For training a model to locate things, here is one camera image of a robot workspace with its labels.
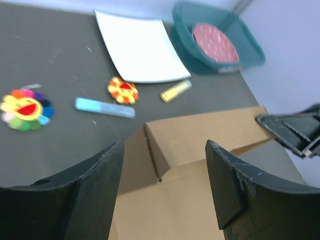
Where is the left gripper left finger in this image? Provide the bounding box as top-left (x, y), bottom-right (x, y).
top-left (0, 142), bottom-right (125, 240)

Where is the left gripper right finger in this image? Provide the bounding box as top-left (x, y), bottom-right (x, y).
top-left (205, 140), bottom-right (320, 240)

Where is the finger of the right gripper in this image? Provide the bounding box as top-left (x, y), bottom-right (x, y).
top-left (255, 103), bottom-right (320, 158)

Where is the brown cardboard box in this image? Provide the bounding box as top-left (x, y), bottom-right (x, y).
top-left (109, 106), bottom-right (272, 240)

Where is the rainbow flower plush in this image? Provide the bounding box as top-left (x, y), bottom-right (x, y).
top-left (0, 83), bottom-right (55, 132)

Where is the orange sun flower plush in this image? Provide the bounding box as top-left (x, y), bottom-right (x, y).
top-left (107, 76), bottom-right (139, 105)

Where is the pink dotted plate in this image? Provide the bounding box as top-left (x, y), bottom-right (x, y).
top-left (192, 23), bottom-right (240, 64)

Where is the teal plastic bin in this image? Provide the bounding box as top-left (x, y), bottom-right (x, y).
top-left (170, 0), bottom-right (266, 75)

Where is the white square plate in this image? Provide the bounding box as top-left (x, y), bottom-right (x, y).
top-left (94, 10), bottom-right (191, 84)

